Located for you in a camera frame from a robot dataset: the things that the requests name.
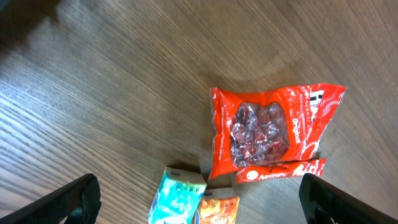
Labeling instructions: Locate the red coffee stick sachet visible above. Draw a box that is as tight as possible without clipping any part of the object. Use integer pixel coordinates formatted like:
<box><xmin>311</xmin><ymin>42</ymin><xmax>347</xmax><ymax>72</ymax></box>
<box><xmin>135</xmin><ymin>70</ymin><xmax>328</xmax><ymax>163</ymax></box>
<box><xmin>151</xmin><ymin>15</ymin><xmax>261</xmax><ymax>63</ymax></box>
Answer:
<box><xmin>236</xmin><ymin>158</ymin><xmax>327</xmax><ymax>184</ymax></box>

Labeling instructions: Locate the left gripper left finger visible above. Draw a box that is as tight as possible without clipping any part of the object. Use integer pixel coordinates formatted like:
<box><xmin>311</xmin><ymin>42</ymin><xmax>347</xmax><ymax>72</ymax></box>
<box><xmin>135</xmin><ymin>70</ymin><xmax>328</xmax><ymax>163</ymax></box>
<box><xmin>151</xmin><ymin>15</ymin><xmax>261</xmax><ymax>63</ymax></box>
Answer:
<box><xmin>1</xmin><ymin>174</ymin><xmax>101</xmax><ymax>224</ymax></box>

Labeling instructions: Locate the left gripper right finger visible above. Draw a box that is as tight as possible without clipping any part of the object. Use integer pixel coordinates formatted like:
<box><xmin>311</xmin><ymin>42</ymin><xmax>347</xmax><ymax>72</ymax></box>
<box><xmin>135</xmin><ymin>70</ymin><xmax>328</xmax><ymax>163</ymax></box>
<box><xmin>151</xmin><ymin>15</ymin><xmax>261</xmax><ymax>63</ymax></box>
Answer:
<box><xmin>298</xmin><ymin>173</ymin><xmax>397</xmax><ymax>224</ymax></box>

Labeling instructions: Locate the teal tissue pack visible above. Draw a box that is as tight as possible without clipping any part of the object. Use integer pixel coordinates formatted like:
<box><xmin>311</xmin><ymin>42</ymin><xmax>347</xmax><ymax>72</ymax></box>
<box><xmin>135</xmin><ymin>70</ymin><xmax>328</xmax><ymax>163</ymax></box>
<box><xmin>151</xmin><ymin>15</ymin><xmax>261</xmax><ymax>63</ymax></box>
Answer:
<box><xmin>148</xmin><ymin>167</ymin><xmax>206</xmax><ymax>224</ymax></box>

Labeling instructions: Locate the red candy bag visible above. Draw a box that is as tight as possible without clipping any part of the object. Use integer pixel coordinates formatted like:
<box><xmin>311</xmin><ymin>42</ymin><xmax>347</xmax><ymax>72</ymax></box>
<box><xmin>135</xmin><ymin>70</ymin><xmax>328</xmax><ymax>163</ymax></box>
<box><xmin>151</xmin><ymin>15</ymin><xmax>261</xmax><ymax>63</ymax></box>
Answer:
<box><xmin>209</xmin><ymin>83</ymin><xmax>346</xmax><ymax>179</ymax></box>

